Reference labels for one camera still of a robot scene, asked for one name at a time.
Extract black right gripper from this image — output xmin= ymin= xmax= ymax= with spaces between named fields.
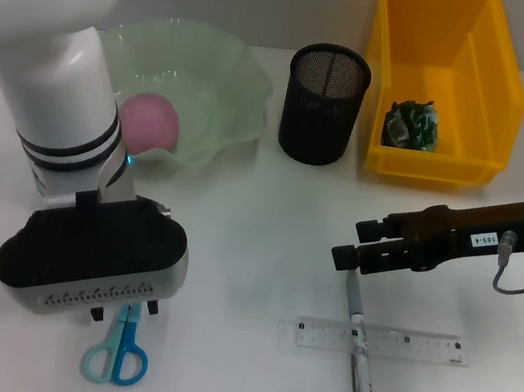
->
xmin=327 ymin=167 xmax=524 ymax=304

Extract green plastic wrapper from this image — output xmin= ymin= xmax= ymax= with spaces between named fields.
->
xmin=380 ymin=92 xmax=446 ymax=156

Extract pink peach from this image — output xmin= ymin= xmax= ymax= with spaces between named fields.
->
xmin=112 ymin=88 xmax=187 ymax=161

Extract blue scissors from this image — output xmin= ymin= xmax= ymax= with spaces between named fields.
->
xmin=79 ymin=296 xmax=159 ymax=392

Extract transparent plastic ruler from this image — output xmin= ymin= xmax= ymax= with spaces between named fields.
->
xmin=277 ymin=305 xmax=475 ymax=378

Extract grey clear pen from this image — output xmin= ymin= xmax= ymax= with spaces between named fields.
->
xmin=326 ymin=266 xmax=400 ymax=392

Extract black mesh pen holder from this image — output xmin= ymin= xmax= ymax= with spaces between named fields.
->
xmin=273 ymin=36 xmax=378 ymax=174

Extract green wavy glass fruit plate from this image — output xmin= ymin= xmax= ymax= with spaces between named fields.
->
xmin=78 ymin=4 xmax=285 ymax=189

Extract yellow plastic bin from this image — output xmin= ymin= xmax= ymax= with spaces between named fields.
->
xmin=344 ymin=0 xmax=524 ymax=200

